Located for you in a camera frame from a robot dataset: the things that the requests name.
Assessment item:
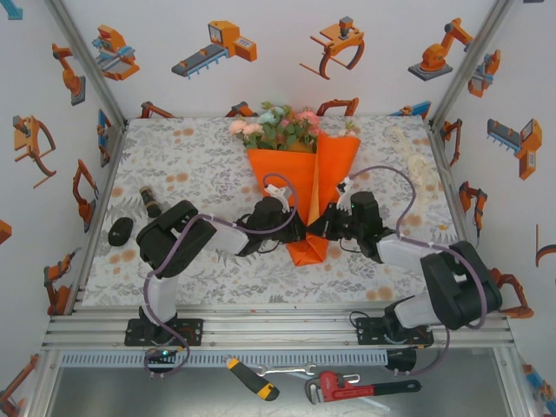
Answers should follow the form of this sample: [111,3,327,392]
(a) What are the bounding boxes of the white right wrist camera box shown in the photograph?
[336,175,356,212]

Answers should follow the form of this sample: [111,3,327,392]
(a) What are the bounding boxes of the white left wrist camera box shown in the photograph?
[263,183,291,205]

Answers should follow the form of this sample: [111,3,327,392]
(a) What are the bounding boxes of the white fake bud stem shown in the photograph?
[334,120,361,141]

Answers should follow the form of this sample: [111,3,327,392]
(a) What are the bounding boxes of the cream sheer ribbon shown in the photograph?
[388,125,440,205]

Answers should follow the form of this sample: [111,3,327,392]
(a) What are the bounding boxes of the silver open-end wrench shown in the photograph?
[255,362,317,377]

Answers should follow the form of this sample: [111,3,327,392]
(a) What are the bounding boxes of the floral grey table mat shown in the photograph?
[82,115,484,306]

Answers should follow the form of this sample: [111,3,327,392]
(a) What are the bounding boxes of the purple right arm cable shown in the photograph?
[342,164,490,377]

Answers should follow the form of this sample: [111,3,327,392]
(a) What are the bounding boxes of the orange wrapping paper sheet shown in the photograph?
[246,132,362,267]

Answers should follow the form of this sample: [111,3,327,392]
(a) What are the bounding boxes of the aluminium side rail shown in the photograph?
[426,116,494,313]
[64,119,129,316]

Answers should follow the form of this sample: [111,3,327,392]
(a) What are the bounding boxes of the pink fake rose stem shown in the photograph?
[286,108,322,151]

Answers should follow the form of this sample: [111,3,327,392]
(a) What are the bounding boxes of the small circuit board green light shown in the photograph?
[144,346,183,370]

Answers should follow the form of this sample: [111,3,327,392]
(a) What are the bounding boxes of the grey slotted cable duct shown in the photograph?
[59,349,388,368]

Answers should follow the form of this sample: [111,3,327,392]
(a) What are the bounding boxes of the aluminium front frame rails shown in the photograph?
[41,303,518,351]

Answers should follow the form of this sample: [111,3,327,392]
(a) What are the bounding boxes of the peach fake rose stem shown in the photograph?
[228,120,267,151]

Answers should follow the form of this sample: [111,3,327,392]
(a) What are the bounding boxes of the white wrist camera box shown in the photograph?
[336,175,356,212]
[263,183,291,205]

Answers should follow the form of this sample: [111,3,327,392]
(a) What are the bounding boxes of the black cable clamp block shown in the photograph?
[385,348,418,375]

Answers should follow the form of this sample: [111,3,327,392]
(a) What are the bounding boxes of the aluminium frame post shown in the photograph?
[427,0,518,125]
[43,0,128,127]

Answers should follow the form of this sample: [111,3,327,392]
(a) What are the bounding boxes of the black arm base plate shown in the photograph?
[124,317,205,348]
[355,316,434,348]

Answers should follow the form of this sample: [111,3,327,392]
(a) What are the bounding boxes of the black brown cylinder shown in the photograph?
[138,185,162,219]

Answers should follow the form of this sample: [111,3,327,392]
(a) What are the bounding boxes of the red pipe wrench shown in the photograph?
[304,370,421,406]

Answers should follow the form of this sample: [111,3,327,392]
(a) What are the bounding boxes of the black computer mouse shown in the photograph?
[107,216,135,248]

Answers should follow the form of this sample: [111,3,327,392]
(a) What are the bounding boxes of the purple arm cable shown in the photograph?
[342,164,490,377]
[142,172,300,380]

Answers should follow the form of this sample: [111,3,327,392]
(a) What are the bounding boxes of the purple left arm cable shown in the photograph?
[142,172,300,380]

